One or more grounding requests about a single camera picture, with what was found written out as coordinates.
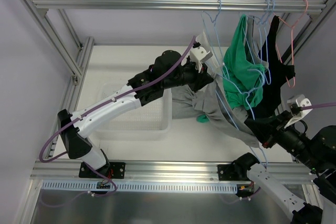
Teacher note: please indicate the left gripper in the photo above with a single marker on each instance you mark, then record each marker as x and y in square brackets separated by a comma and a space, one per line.
[200, 78]

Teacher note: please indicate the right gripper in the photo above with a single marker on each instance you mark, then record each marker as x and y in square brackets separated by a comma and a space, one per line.
[262, 129]

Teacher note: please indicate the blue hanger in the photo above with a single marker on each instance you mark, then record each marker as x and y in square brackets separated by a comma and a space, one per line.
[219, 58]
[256, 37]
[266, 57]
[230, 121]

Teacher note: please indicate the white tank top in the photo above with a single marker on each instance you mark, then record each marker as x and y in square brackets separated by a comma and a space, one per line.
[210, 59]

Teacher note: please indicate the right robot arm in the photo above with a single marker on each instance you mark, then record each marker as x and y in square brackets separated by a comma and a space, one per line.
[317, 154]

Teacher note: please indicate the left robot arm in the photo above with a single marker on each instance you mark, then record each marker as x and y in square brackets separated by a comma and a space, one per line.
[170, 70]

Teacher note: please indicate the green tank top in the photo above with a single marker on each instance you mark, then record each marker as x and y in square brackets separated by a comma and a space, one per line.
[241, 64]

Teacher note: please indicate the black tank top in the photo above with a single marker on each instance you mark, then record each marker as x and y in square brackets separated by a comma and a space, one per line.
[278, 72]

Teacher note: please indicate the light grey tank top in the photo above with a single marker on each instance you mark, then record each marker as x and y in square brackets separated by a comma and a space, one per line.
[252, 45]

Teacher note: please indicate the pink hanger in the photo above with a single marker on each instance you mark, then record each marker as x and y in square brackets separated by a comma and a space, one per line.
[292, 27]

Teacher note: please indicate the white perforated plastic basket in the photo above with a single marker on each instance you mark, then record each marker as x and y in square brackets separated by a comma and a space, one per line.
[147, 123]

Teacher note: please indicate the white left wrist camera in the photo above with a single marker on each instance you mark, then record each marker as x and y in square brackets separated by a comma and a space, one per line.
[199, 55]

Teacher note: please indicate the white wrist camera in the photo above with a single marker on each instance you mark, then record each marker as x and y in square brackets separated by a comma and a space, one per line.
[299, 108]
[199, 55]

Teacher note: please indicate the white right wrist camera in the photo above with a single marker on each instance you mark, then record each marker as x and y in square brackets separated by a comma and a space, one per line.
[299, 108]

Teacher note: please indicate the right aluminium frame post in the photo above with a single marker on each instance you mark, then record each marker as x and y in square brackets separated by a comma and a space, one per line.
[305, 30]

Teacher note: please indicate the aluminium frame post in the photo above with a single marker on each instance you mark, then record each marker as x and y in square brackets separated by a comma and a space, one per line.
[76, 65]
[305, 30]

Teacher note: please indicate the white slotted cable duct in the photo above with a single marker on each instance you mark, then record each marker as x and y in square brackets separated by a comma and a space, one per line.
[137, 186]

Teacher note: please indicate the aluminium hanging rail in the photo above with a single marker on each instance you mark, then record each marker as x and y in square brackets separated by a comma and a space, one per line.
[291, 6]

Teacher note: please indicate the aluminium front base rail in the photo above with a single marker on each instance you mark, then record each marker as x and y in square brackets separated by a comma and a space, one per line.
[160, 171]

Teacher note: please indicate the left aluminium frame post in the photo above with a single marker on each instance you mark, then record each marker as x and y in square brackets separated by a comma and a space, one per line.
[76, 65]

